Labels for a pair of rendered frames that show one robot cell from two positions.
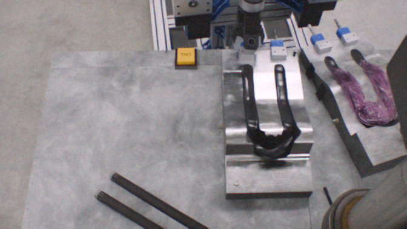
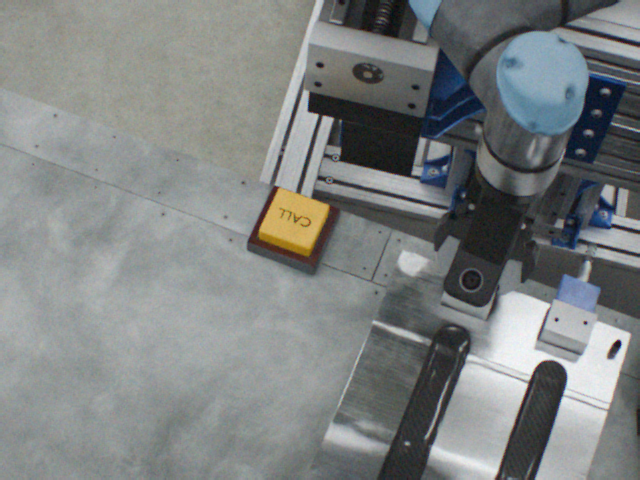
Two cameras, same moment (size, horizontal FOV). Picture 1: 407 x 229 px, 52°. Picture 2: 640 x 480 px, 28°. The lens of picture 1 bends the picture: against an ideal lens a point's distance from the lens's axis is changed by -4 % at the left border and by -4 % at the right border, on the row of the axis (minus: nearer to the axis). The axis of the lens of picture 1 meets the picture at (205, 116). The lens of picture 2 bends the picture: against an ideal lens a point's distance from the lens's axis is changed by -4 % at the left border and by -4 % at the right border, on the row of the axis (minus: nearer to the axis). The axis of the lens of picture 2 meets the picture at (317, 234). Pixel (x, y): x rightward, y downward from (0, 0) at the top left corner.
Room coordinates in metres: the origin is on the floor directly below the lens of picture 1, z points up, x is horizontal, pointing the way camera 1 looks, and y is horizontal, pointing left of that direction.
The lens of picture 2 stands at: (0.24, -0.15, 2.09)
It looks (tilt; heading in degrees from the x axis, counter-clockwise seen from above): 61 degrees down; 16
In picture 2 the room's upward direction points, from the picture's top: 7 degrees clockwise
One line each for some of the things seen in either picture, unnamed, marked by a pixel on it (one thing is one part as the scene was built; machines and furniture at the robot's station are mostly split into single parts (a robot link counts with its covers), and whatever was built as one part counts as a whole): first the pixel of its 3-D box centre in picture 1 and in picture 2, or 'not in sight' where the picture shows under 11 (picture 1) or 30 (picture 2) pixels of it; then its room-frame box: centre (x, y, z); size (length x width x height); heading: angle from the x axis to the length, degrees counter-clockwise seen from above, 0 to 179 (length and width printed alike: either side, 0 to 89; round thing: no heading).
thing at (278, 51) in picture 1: (276, 44); (577, 294); (0.92, -0.25, 0.89); 0.13 x 0.05 x 0.05; 1
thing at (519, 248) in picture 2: (249, 16); (506, 190); (0.91, -0.14, 1.05); 0.09 x 0.08 x 0.12; 1
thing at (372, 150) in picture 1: (366, 95); not in sight; (0.74, -0.55, 0.86); 0.50 x 0.26 x 0.11; 18
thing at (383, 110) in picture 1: (367, 88); not in sight; (0.74, -0.54, 0.90); 0.26 x 0.18 x 0.08; 18
